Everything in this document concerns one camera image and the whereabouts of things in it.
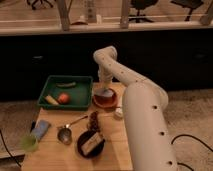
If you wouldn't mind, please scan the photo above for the black cable left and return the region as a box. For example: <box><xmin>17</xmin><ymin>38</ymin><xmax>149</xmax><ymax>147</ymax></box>
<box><xmin>0</xmin><ymin>129</ymin><xmax>22</xmax><ymax>168</ymax></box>

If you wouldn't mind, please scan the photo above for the black cable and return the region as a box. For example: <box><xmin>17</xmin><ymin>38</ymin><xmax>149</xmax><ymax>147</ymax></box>
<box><xmin>170</xmin><ymin>133</ymin><xmax>213</xmax><ymax>171</ymax></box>
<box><xmin>0</xmin><ymin>129</ymin><xmax>22</xmax><ymax>168</ymax></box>

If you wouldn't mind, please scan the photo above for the wooden post middle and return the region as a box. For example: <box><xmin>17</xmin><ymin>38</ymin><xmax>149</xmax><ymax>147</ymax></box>
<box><xmin>120</xmin><ymin>0</ymin><xmax>131</xmax><ymax>29</ymax></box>

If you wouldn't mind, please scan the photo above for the grey towel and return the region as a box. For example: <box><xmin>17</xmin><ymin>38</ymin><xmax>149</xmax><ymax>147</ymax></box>
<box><xmin>95</xmin><ymin>88</ymin><xmax>113</xmax><ymax>97</ymax></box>

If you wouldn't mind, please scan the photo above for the orange fruit in tray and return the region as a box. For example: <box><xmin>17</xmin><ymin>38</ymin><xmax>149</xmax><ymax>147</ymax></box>
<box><xmin>57</xmin><ymin>93</ymin><xmax>70</xmax><ymax>104</ymax></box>

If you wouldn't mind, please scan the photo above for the metal ladle with handle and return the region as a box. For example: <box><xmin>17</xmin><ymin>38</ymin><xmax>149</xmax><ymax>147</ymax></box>
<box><xmin>57</xmin><ymin>115</ymin><xmax>87</xmax><ymax>145</ymax></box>

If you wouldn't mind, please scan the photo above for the black round plate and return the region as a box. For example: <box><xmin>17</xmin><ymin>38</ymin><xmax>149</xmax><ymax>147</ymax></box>
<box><xmin>77</xmin><ymin>131</ymin><xmax>105</xmax><ymax>158</ymax></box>

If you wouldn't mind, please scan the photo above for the blue sponge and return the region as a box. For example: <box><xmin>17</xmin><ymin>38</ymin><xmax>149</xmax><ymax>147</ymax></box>
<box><xmin>32</xmin><ymin>120</ymin><xmax>51</xmax><ymax>141</ymax></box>

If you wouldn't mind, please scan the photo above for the office chair base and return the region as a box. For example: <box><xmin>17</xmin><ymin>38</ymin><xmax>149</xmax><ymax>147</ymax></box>
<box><xmin>129</xmin><ymin>0</ymin><xmax>158</xmax><ymax>23</ymax></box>

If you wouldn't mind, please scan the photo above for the green plastic cup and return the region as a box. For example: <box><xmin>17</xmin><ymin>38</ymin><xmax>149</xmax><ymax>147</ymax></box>
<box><xmin>21</xmin><ymin>134</ymin><xmax>38</xmax><ymax>152</ymax></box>

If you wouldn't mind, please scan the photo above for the green plastic tray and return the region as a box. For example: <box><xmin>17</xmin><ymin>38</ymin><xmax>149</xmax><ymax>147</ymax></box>
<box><xmin>38</xmin><ymin>75</ymin><xmax>93</xmax><ymax>111</ymax></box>

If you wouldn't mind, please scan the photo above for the yellow corn piece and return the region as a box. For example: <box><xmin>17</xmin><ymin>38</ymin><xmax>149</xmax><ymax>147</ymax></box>
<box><xmin>45</xmin><ymin>95</ymin><xmax>59</xmax><ymax>105</ymax></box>

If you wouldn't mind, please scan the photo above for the office chair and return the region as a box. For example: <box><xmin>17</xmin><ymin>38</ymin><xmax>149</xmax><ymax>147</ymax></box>
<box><xmin>26</xmin><ymin>0</ymin><xmax>54</xmax><ymax>10</ymax></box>
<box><xmin>171</xmin><ymin>0</ymin><xmax>204</xmax><ymax>21</ymax></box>

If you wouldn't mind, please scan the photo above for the red bowl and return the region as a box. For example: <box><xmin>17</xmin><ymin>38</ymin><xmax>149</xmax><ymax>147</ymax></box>
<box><xmin>93</xmin><ymin>88</ymin><xmax>118</xmax><ymax>109</ymax></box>

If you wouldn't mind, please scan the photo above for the office chair left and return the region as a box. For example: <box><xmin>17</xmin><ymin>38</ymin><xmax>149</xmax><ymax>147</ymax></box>
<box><xmin>26</xmin><ymin>0</ymin><xmax>54</xmax><ymax>10</ymax></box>

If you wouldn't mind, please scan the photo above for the wooden post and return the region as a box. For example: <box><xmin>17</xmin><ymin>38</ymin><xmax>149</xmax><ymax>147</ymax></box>
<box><xmin>120</xmin><ymin>0</ymin><xmax>131</xmax><ymax>29</ymax></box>
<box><xmin>200</xmin><ymin>1</ymin><xmax>213</xmax><ymax>26</ymax></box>

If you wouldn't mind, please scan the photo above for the office chair right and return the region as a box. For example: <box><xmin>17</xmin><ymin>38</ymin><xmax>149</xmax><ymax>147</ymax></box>
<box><xmin>171</xmin><ymin>0</ymin><xmax>204</xmax><ymax>21</ymax></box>

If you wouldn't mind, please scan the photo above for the wooden post right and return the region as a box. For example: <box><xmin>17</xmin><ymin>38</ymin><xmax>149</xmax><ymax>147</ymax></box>
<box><xmin>200</xmin><ymin>1</ymin><xmax>213</xmax><ymax>26</ymax></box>

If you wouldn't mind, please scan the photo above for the white box on plate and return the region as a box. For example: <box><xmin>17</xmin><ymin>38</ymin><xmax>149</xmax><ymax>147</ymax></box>
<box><xmin>81</xmin><ymin>133</ymin><xmax>103</xmax><ymax>155</ymax></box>

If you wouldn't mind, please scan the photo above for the brown grape bunch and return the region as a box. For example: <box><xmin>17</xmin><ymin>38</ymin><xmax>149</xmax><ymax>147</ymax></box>
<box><xmin>87</xmin><ymin>111</ymin><xmax>101</xmax><ymax>132</ymax></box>

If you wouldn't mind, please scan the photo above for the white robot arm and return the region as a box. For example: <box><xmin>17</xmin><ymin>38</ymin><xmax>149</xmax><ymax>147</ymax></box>
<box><xmin>93</xmin><ymin>46</ymin><xmax>179</xmax><ymax>171</ymax></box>

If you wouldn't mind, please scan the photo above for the black cable right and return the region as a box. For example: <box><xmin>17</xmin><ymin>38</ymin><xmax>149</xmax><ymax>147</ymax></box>
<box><xmin>170</xmin><ymin>133</ymin><xmax>213</xmax><ymax>171</ymax></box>

